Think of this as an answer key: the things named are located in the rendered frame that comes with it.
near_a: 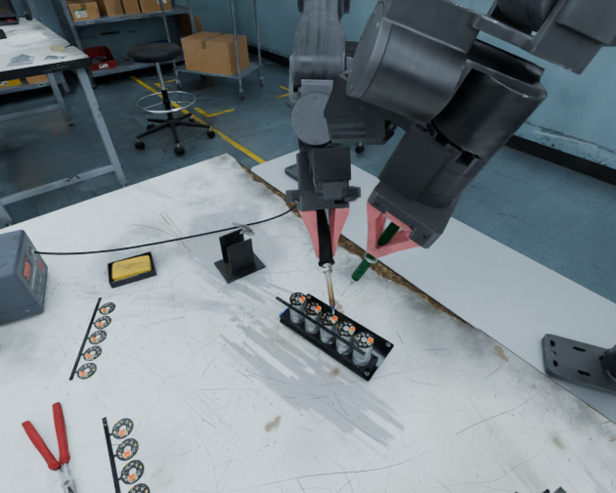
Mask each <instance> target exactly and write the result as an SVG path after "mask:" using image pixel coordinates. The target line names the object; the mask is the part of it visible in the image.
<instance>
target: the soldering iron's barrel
mask: <svg viewBox="0 0 616 493"><path fill-rule="evenodd" d="M322 268H323V273H324V274H326V280H327V287H328V294H329V303H330V308H332V307H335V300H334V294H333V288H332V281H331V274H330V273H332V266H331V263H324V264H323V265H322Z"/></svg>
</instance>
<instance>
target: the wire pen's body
mask: <svg viewBox="0 0 616 493"><path fill-rule="evenodd" d="M389 222H390V221H389ZM389 222H388V223H389ZM388 223H387V225H388ZM387 225H386V226H387ZM386 226H385V227H384V229H385V228H386ZM384 229H383V230H384ZM399 229H400V227H399V226H397V225H396V224H394V223H393V222H390V223H389V225H388V226H387V228H386V229H385V230H384V232H383V230H382V232H383V233H382V232H381V233H382V234H381V233H380V234H381V236H380V234H379V236H380V237H379V238H378V240H377V244H378V245H379V246H380V247H382V246H384V245H386V244H388V243H389V242H390V241H391V239H392V238H393V237H394V236H395V234H396V233H397V232H398V231H399ZM364 256H365V258H364V259H363V260H362V262H361V263H360V264H359V266H358V267H357V268H356V270H355V271H354V272H353V274H352V275H351V278H352V279H353V280H354V281H356V282H358V281H359V280H360V279H361V278H362V277H363V275H364V274H365V273H366V272H367V270H368V269H369V268H370V266H371V265H372V264H373V263H376V262H377V261H378V258H375V257H374V256H372V255H371V254H369V253H368V252H367V251H366V252H365V254H364Z"/></svg>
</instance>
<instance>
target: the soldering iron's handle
mask: <svg viewBox="0 0 616 493"><path fill-rule="evenodd" d="M315 210H316V213H317V226H318V240H319V262H318V265H319V266H320V267H322V265H323V264H324V263H331V266H332V265H333V264H334V263H335V262H334V260H333V258H332V251H331V244H330V230H329V224H328V219H327V216H326V212H325V210H324V209H315Z"/></svg>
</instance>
